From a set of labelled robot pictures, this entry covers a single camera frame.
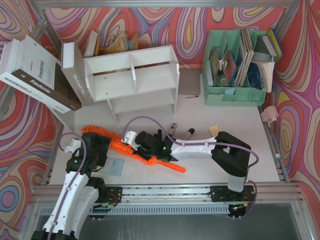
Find books behind shelf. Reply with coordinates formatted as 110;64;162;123
81;31;139;58

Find grey hardcover book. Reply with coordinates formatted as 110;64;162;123
61;42;94;107

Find orange microfiber duster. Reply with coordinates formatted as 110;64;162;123
81;125;186;173

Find light blue calculator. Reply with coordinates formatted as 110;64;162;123
98;157;125;177

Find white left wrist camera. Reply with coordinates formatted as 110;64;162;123
63;138;82;153

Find books in organizer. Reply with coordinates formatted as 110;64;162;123
203;28;283;93

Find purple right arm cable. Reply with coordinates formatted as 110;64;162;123
123;116;260;221

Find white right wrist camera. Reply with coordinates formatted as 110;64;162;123
122;131;139;149

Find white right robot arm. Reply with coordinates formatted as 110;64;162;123
124;129;252;193

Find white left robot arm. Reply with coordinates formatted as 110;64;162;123
31;132;111;240

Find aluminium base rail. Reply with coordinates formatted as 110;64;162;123
32;182;305;206

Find white Fredonia book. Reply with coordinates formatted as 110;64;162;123
0;35;82;113

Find pink plastic object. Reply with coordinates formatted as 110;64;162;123
260;105;279;128

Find tan sticky note pad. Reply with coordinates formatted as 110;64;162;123
208;125;220;137

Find green plastic desk organizer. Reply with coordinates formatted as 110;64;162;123
201;28;266;107

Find white wooden bookshelf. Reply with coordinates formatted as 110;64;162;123
84;45;180;123

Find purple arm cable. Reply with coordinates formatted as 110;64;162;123
47;132;88;238
123;116;260;221

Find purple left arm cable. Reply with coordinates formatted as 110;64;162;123
47;132;88;238

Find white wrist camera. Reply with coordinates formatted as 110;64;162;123
63;138;82;153
122;131;139;149

